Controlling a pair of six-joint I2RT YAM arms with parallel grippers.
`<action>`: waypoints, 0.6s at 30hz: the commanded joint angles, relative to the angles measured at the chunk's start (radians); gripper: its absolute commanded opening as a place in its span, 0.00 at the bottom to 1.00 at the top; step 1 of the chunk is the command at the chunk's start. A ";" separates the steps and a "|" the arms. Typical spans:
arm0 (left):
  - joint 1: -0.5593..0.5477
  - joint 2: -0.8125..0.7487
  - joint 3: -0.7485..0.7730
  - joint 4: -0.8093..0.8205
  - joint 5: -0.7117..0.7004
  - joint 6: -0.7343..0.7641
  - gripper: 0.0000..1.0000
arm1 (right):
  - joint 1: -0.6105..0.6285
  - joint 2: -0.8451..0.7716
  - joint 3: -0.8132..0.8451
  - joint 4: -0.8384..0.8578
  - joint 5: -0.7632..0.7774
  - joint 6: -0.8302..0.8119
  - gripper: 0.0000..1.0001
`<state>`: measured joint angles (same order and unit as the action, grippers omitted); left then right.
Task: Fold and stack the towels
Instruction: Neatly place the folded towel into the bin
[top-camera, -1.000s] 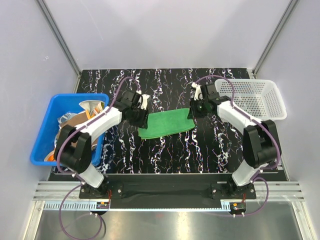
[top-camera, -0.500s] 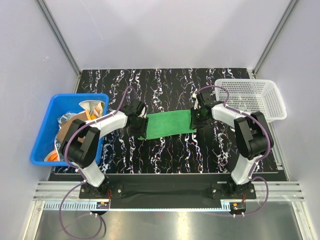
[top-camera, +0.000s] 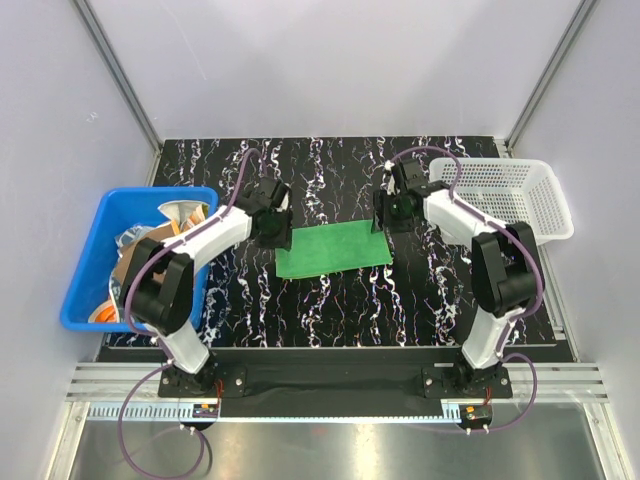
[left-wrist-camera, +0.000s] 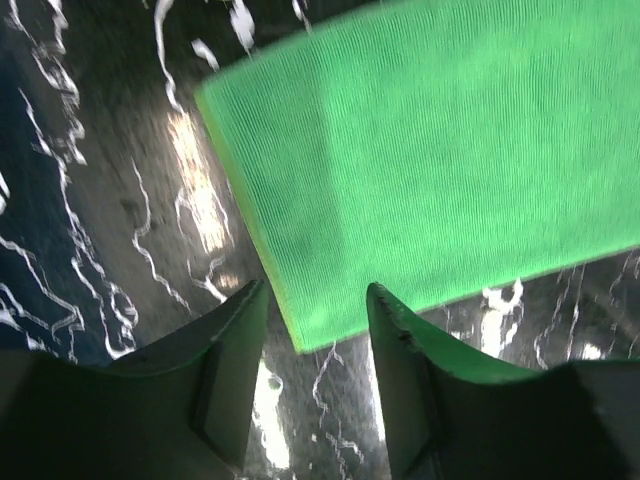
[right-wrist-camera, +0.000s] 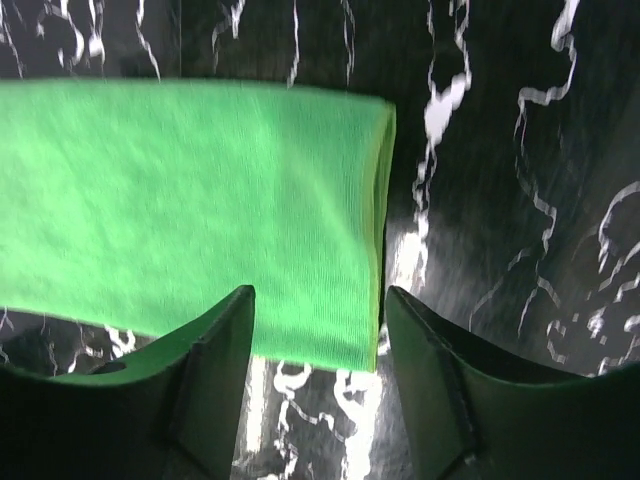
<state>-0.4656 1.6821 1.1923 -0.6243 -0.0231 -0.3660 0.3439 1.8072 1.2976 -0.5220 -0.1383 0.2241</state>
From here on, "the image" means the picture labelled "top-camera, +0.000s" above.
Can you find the blue white patterned towel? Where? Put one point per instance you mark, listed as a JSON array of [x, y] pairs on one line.
[[123, 242]]

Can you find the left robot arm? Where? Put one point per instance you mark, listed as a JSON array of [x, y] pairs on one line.
[[157, 288]]

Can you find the blue plastic bin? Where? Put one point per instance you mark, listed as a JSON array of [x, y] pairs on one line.
[[118, 210]]

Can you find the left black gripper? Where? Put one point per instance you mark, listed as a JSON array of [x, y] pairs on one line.
[[282, 240]]

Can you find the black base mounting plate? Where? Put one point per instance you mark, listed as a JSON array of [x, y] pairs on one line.
[[329, 383]]

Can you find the cream orange patterned towel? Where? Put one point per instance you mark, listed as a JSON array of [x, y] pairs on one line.
[[184, 214]]

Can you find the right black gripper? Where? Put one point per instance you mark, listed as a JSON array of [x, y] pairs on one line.
[[381, 199]]

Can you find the aluminium frame rail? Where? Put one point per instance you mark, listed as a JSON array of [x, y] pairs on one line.
[[137, 392]]

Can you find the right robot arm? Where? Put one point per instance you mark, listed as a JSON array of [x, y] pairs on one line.
[[505, 272]]

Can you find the white perforated plastic basket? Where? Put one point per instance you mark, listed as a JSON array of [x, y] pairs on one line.
[[513, 190]]

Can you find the green microfiber towel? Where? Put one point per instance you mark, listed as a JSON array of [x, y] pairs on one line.
[[332, 248]]

